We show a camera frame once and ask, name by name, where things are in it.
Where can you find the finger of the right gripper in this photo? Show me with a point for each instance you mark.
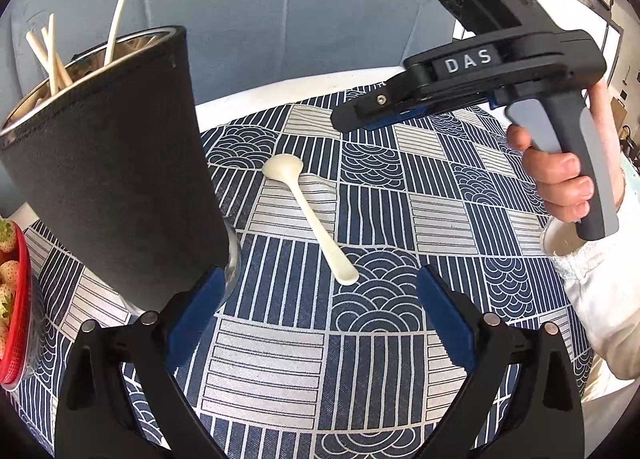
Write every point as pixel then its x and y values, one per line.
pixel 381 103
pixel 479 116

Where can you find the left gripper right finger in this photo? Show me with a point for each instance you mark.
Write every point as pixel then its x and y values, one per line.
pixel 544 416

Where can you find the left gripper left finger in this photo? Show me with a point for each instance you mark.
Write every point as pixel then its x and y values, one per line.
pixel 95 418

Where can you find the cream plastic spoon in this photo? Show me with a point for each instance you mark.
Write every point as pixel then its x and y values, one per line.
pixel 287 168

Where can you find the white sleeved right forearm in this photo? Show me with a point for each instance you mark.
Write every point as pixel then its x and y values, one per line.
pixel 601 280

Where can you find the person's right hand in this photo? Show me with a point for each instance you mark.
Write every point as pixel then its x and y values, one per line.
pixel 565 192

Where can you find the red fruit basket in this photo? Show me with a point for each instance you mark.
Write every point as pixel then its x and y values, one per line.
pixel 16 302

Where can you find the grey-blue backdrop cloth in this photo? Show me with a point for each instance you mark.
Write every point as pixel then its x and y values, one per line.
pixel 233 45

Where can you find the blue patterned tablecloth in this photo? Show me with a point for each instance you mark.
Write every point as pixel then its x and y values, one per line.
pixel 391 304

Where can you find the black cylindrical utensil holder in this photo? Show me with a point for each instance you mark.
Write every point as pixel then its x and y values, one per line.
pixel 114 166

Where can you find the cream chopstick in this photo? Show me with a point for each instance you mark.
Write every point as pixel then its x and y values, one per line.
pixel 112 33
pixel 47 33
pixel 64 80

